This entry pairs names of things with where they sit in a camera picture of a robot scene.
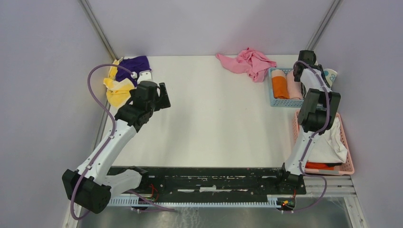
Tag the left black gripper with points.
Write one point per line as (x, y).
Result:
(162, 101)

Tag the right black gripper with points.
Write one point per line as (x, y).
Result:
(321, 68)

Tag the teal patterned towel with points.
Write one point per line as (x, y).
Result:
(330, 76)

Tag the yellow towel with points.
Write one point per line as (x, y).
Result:
(117, 93)

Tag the green white striped towel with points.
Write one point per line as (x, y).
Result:
(303, 90)

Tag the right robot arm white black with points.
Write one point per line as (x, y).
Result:
(315, 116)

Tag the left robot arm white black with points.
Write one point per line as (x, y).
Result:
(89, 185)

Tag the light pink rolled towel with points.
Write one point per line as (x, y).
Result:
(293, 87)

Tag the purple towel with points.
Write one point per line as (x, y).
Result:
(135, 65)

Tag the orange rolled towel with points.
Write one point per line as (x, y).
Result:
(279, 84)

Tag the blue plastic basket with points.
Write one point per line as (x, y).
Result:
(274, 102)

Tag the pink crumpled towel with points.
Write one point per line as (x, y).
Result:
(249, 61)

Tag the white cloth in basket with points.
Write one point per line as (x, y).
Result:
(329, 147)

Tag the pink plastic basket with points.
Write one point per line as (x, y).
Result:
(346, 168)

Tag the orange cloth in basket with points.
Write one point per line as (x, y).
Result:
(318, 166)

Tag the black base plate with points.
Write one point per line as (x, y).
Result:
(212, 185)

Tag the aluminium frame rails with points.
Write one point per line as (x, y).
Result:
(330, 204)

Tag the blue slotted cable duct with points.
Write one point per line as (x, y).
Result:
(134, 201)

